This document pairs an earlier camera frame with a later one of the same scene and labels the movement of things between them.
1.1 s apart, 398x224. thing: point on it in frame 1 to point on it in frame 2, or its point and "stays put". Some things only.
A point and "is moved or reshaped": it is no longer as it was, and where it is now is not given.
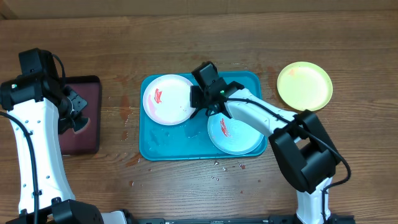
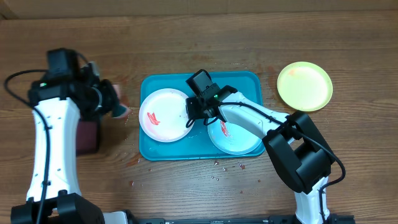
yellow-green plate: (305, 85) stays put
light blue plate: (231, 137) stays put
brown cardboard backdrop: (17, 9) stays put
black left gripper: (79, 103) to (109, 101)
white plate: (166, 99) is moved or reshaped
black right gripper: (196, 99) to (192, 106)
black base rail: (272, 219) stays put
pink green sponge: (81, 124) to (124, 109)
